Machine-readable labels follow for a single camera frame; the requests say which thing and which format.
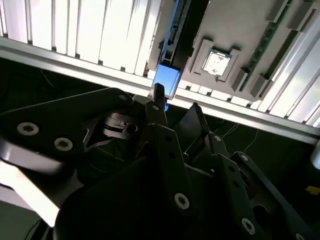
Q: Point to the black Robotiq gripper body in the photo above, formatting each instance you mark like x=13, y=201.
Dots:
x=120, y=205

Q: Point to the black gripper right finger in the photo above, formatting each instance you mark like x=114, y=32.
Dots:
x=228, y=162

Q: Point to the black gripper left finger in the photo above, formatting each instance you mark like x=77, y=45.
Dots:
x=50, y=117

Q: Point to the hard disk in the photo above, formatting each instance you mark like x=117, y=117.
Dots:
x=166, y=77

